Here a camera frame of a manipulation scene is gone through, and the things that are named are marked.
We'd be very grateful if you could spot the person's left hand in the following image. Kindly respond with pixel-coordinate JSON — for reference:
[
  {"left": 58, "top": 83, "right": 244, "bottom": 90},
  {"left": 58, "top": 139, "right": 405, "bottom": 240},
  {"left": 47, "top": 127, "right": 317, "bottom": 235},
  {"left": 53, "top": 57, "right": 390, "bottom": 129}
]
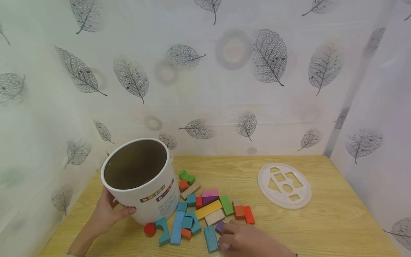
[{"left": 91, "top": 187, "right": 137, "bottom": 237}]

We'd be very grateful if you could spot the person's right hand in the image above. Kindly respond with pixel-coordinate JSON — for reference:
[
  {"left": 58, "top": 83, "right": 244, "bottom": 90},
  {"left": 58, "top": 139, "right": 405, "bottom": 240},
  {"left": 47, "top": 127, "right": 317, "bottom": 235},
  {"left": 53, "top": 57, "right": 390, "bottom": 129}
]
[{"left": 218, "top": 219, "right": 298, "bottom": 257}]

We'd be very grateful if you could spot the white cylindrical bucket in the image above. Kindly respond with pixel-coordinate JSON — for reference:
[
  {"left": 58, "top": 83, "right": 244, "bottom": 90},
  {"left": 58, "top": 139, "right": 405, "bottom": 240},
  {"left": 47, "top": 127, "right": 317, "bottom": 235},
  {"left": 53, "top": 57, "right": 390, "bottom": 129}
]
[{"left": 100, "top": 138, "right": 181, "bottom": 226}]

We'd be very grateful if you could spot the person's left forearm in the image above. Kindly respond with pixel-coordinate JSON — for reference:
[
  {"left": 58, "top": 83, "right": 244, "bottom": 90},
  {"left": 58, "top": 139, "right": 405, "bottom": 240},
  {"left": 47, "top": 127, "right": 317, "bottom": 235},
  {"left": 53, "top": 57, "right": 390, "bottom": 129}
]
[{"left": 66, "top": 225, "right": 104, "bottom": 257}]

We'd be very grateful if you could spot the pile of coloured wooden blocks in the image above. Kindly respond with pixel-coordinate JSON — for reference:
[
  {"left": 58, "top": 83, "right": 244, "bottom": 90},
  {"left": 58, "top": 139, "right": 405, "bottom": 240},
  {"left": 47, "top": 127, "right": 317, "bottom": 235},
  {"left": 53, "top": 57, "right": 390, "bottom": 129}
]
[{"left": 143, "top": 169, "right": 256, "bottom": 253}]

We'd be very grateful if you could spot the white lid with shape cut-outs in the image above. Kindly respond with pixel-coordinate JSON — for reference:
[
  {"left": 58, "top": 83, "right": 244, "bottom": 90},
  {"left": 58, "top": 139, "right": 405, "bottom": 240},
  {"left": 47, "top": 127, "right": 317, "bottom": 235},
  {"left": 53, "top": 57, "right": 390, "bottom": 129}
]
[{"left": 257, "top": 163, "right": 313, "bottom": 210}]

